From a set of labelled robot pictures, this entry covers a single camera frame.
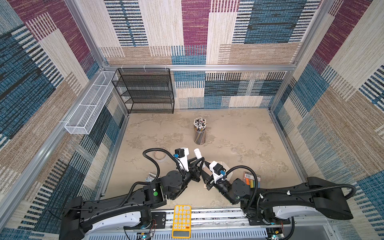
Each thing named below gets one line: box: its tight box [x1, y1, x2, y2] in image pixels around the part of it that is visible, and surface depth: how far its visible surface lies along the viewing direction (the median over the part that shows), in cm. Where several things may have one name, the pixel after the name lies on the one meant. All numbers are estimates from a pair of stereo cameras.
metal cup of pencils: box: [193, 117, 207, 145], surface depth 91 cm
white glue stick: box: [193, 148, 202, 160], surface depth 66 cm
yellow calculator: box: [172, 205, 192, 239], surface depth 74 cm
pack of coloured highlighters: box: [243, 171, 261, 189], surface depth 87 cm
